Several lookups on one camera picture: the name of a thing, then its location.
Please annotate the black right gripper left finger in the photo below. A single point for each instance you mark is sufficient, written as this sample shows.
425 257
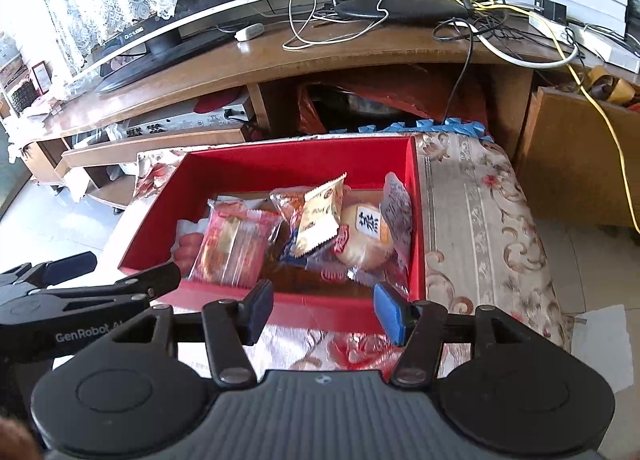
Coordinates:
226 327

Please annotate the orange red snack packet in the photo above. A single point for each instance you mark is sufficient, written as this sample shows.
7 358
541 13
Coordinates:
289 203

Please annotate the beige small snack packet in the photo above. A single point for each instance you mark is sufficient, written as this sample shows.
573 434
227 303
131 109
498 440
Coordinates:
321 216

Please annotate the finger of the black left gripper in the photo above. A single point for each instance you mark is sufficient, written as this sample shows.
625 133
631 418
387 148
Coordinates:
50 273
143 286

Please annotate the silver media player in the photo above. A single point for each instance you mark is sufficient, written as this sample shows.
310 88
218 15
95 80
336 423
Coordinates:
213 111

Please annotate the red clear pastry packet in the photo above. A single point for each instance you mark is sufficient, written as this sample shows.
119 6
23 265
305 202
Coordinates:
235 245

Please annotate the floral beige tablecloth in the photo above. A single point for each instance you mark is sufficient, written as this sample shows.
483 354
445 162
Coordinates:
475 241

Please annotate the clear bun bread packet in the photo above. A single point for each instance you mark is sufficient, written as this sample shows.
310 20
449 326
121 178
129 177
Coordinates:
374 239

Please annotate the brown cardboard box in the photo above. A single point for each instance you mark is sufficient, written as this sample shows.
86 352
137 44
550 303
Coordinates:
576 166

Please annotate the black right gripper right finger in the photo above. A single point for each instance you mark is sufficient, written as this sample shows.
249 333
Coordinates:
421 329

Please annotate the wooden TV cabinet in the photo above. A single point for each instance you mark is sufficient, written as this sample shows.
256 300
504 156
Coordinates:
271 77

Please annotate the white power strip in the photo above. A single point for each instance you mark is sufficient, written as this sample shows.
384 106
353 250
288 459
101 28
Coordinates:
606 49

